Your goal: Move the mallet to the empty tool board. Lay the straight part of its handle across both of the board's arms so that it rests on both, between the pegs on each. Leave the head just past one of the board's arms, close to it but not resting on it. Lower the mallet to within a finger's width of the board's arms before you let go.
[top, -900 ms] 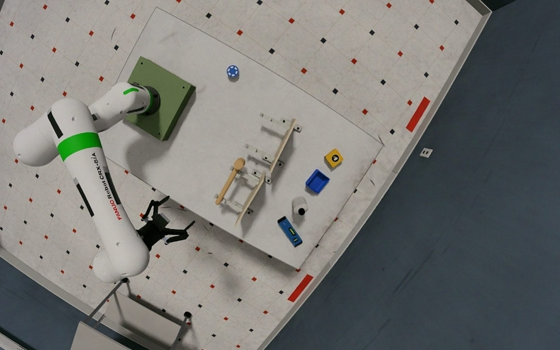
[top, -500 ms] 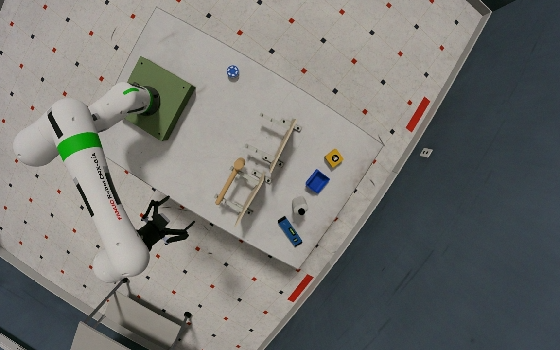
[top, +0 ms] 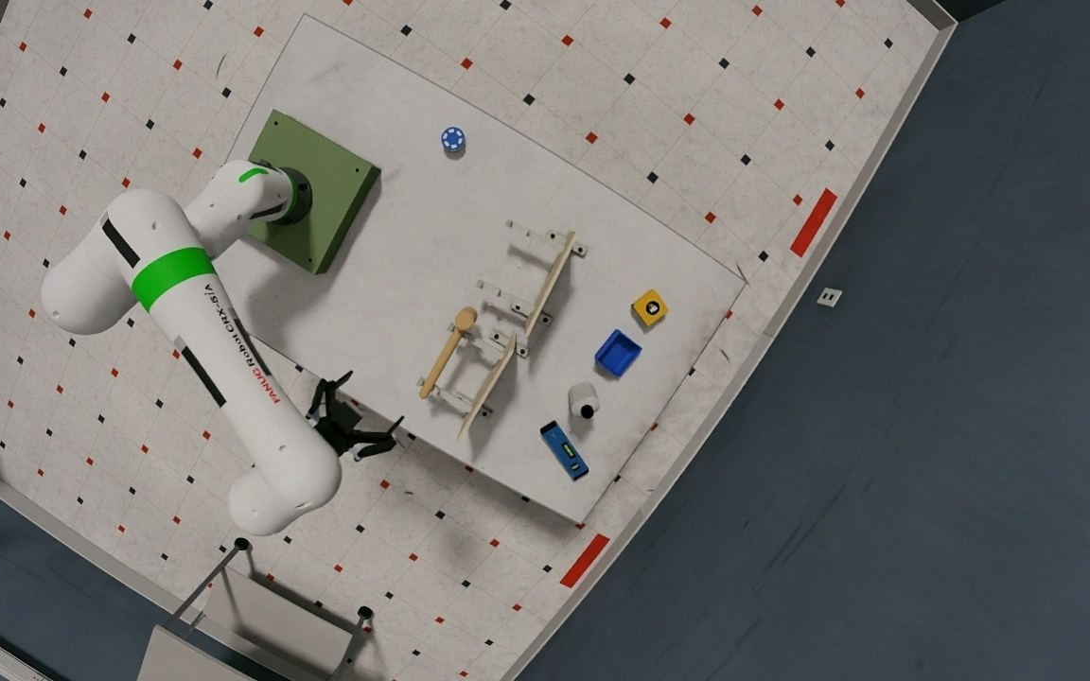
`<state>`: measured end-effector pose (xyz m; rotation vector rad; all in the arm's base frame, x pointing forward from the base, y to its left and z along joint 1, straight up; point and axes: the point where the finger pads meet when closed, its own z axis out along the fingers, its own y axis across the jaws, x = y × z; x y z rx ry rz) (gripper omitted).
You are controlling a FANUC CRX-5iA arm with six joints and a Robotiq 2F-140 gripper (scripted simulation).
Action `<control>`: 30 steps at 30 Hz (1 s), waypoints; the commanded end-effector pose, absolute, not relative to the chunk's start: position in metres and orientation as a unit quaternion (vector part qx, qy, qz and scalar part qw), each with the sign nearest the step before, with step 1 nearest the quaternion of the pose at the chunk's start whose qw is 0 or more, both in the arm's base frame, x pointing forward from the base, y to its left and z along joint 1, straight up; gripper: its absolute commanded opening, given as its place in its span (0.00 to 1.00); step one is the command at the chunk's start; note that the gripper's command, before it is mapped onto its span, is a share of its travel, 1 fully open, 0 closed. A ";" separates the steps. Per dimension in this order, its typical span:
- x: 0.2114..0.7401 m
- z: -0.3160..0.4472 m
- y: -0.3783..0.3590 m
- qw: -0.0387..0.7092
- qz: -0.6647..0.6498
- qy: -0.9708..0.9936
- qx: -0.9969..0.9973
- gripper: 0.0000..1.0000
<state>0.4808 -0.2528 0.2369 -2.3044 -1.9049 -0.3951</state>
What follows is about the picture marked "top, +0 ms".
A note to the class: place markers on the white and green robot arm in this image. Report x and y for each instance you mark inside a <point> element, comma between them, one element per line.
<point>144,246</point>

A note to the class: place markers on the blue plastic stacking bin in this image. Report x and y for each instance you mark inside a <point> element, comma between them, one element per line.
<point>616,355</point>

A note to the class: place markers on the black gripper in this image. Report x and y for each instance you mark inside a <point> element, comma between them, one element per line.
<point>343,443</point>

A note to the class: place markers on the blue spirit level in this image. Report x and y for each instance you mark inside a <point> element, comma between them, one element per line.
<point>563,449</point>

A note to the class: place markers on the white bottle with black cap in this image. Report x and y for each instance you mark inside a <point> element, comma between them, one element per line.
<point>584,400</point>

